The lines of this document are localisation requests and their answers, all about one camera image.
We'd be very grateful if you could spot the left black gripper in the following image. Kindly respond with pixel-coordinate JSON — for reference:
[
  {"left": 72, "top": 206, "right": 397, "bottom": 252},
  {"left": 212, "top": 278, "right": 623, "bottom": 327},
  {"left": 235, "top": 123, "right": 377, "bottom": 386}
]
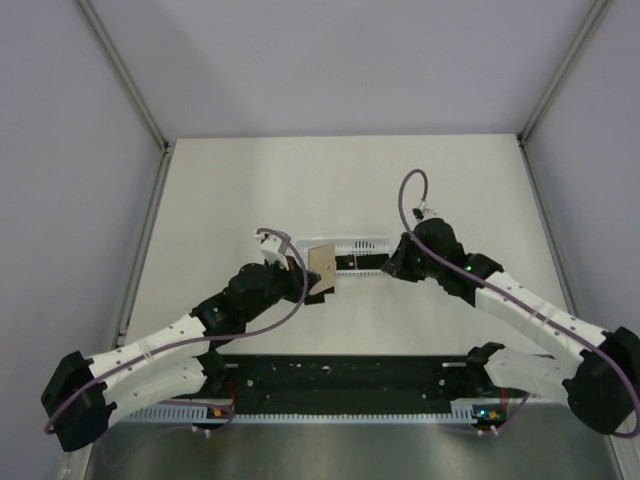
[{"left": 243, "top": 254, "right": 320, "bottom": 323}]

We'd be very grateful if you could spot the beige card holder wallet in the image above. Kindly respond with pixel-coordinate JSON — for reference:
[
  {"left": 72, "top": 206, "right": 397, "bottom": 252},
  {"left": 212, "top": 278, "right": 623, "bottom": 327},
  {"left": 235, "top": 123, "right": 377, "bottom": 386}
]
[{"left": 307, "top": 242, "right": 336, "bottom": 295}]

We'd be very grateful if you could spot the black VIP card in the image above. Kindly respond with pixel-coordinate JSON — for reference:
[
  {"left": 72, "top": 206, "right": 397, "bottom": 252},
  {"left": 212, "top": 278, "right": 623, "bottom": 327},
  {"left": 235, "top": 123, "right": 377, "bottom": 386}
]
[{"left": 320, "top": 283, "right": 335, "bottom": 295}]

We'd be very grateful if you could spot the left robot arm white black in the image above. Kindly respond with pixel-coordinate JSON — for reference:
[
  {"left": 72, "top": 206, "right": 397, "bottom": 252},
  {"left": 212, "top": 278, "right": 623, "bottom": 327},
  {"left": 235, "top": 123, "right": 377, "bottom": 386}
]
[{"left": 41, "top": 257, "right": 321, "bottom": 452}]

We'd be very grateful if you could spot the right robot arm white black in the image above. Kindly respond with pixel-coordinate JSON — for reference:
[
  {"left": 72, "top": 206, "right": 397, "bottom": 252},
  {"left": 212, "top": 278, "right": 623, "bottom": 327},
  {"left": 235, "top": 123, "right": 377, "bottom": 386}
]
[{"left": 382, "top": 218, "right": 639, "bottom": 438}]

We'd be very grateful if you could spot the white plastic basket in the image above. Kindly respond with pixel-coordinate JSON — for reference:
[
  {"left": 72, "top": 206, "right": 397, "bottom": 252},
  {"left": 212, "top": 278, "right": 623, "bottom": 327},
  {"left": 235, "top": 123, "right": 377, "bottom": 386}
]
[{"left": 295, "top": 236, "right": 392, "bottom": 276}]

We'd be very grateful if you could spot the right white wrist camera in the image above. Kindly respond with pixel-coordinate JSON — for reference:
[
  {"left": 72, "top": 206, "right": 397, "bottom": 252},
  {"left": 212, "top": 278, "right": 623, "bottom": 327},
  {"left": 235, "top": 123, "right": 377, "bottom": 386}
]
[{"left": 411, "top": 201, "right": 437, "bottom": 222}]

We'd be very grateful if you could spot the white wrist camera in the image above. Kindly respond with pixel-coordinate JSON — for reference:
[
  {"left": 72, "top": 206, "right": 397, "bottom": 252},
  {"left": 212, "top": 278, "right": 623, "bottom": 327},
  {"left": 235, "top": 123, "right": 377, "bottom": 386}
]
[
  {"left": 255, "top": 228, "right": 291, "bottom": 270},
  {"left": 411, "top": 201, "right": 437, "bottom": 222}
]

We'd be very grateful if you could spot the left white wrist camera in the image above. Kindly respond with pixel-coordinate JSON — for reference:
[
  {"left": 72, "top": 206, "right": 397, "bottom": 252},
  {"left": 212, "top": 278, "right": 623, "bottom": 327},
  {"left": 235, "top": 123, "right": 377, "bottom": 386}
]
[{"left": 255, "top": 228, "right": 291, "bottom": 270}]

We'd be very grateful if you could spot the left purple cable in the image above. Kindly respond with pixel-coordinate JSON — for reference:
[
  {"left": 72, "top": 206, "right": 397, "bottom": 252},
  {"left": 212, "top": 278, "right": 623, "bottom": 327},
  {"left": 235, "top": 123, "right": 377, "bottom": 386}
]
[{"left": 43, "top": 226, "right": 308, "bottom": 435}]

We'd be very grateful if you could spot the purple cable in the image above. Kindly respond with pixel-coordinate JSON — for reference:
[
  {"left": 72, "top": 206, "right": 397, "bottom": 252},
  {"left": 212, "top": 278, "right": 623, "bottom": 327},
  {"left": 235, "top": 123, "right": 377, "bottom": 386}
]
[
  {"left": 396, "top": 168, "right": 640, "bottom": 440},
  {"left": 43, "top": 226, "right": 308, "bottom": 435}
]

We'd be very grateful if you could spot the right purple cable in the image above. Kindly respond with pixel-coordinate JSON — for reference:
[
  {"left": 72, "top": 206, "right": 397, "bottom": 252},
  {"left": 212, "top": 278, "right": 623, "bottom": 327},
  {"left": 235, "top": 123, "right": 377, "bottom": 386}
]
[{"left": 396, "top": 168, "right": 640, "bottom": 440}]

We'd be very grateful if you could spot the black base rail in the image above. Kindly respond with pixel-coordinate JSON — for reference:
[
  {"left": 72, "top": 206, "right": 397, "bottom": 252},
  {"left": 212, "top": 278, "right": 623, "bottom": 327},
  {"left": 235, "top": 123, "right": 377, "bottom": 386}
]
[{"left": 179, "top": 354, "right": 523, "bottom": 416}]

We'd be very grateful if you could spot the white slotted cable duct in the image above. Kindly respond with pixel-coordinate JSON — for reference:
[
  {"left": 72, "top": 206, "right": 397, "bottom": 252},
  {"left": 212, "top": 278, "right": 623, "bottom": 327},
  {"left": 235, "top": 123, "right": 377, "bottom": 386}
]
[{"left": 122, "top": 400, "right": 505, "bottom": 426}]

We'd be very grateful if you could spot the left aluminium frame post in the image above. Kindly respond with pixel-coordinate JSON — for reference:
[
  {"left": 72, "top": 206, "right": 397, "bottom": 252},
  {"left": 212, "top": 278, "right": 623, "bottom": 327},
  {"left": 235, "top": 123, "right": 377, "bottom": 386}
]
[{"left": 75, "top": 0, "right": 171, "bottom": 153}]

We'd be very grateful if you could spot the aluminium frame post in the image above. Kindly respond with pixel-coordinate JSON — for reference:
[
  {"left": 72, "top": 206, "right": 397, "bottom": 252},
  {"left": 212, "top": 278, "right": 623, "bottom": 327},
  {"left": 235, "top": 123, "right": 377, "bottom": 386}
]
[
  {"left": 517, "top": 0, "right": 613, "bottom": 145},
  {"left": 75, "top": 0, "right": 171, "bottom": 153}
]

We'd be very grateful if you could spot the right aluminium frame post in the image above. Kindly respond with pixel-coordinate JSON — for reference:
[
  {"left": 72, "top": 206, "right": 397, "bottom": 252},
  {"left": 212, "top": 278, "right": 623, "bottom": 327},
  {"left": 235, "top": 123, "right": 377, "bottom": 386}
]
[{"left": 517, "top": 0, "right": 613, "bottom": 145}]

